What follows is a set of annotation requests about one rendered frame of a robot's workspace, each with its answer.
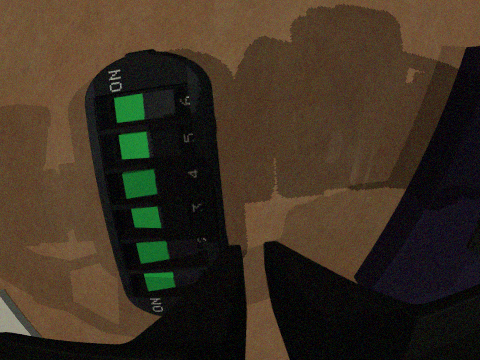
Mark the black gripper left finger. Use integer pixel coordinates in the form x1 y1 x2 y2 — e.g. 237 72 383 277
0 245 247 360

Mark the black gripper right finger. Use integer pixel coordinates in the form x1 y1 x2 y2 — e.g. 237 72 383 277
264 241 480 360

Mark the dark grey controller unit with green rocker switches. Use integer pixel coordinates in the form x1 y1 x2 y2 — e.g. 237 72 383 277
85 49 228 316

